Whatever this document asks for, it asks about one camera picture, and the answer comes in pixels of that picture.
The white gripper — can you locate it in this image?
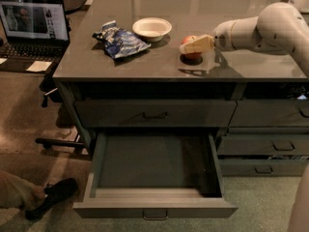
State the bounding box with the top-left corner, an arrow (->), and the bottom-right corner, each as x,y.
180,20 -> 236,54

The red apple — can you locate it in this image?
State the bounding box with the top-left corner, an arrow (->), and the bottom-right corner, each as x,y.
182,35 -> 202,60

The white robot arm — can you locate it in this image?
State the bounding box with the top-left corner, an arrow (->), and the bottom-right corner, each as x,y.
180,2 -> 309,232

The top right drawer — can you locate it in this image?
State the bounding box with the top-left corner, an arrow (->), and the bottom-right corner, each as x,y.
230,100 -> 309,128

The closed top left drawer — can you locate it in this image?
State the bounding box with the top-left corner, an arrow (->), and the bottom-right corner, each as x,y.
74,100 -> 236,128

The bottom right drawer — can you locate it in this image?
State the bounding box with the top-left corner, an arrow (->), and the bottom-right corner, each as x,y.
219,159 -> 308,177

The open middle drawer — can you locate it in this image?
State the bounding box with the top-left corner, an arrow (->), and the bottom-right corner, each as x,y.
73,132 -> 237,220

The white paper bowl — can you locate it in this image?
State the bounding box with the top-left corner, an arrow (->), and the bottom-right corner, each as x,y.
132,17 -> 172,42

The blue chip bag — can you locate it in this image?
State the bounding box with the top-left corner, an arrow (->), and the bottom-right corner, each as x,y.
92,20 -> 151,60

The black office chair base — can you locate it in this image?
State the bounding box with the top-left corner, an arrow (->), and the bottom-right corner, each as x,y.
35,87 -> 84,152

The white paper note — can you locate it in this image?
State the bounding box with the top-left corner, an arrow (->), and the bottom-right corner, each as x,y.
26,61 -> 51,73

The open black laptop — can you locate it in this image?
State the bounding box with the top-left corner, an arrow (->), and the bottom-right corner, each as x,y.
0,0 -> 70,73

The black shoe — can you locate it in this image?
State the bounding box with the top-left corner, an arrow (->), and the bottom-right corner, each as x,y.
25,178 -> 78,220

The beige trouser leg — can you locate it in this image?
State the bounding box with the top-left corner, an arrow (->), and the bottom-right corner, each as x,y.
0,170 -> 45,211

